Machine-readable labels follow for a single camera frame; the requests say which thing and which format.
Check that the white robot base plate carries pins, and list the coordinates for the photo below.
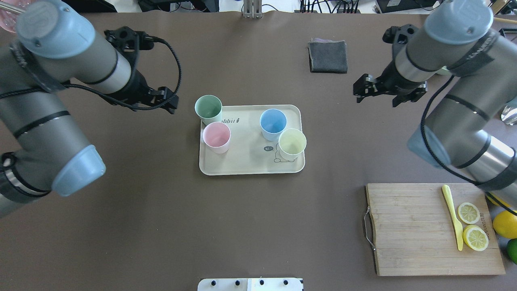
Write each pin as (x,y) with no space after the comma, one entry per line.
(251,284)

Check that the lemon slice upper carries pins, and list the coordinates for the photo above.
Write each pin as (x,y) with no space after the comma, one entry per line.
(468,213)

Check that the cream rabbit tray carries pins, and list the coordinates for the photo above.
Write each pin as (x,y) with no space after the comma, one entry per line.
(249,152)

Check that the clear textured glass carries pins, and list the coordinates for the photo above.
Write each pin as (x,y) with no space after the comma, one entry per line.
(509,113)

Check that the whole yellow lemon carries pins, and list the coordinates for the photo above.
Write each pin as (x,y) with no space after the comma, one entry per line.
(496,200)
(505,224)

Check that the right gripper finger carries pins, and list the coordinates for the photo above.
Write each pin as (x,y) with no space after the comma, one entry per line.
(361,94)
(365,82)

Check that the grey folded cloth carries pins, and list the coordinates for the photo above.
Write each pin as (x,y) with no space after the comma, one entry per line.
(328,56)

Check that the pink bowl with ice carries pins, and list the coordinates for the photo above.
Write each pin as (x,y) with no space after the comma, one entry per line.
(7,19)

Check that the wooden cutting board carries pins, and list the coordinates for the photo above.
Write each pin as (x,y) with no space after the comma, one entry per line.
(412,233)

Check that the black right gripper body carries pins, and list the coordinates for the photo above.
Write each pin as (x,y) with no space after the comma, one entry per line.
(390,79)

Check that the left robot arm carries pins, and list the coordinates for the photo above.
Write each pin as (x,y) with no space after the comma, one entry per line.
(55,49)

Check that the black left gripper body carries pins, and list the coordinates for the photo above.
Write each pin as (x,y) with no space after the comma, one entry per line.
(138,86)

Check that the lemon slice lower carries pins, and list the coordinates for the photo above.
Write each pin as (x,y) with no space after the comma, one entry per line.
(475,238)

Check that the pink plastic cup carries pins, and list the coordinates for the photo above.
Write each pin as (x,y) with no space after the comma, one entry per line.
(216,137)

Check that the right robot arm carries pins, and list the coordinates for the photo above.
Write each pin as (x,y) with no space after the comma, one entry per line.
(457,35)

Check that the pale yellow plastic cup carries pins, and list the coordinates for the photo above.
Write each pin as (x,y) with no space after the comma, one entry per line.
(292,143)

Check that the green lime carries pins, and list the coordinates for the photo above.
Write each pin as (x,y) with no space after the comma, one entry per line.
(511,250)

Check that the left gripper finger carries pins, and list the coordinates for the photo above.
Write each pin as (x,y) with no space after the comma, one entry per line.
(169,107)
(163,96)

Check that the green bowl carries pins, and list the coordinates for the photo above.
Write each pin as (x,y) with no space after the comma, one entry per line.
(443,71)

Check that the blue plastic cup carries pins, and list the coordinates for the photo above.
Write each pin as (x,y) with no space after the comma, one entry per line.
(272,123)

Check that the black glass rack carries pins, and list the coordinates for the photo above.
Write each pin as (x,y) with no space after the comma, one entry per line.
(509,33)

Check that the yellow plastic knife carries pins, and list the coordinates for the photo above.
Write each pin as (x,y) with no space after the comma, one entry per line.
(458,227)

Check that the aluminium frame post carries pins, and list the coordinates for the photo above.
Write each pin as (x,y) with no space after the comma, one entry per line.
(252,9)

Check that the green plastic cup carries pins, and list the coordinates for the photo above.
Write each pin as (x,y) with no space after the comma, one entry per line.
(209,109)

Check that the lemon slice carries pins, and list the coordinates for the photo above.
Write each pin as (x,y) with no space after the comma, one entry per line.
(475,238)
(468,213)

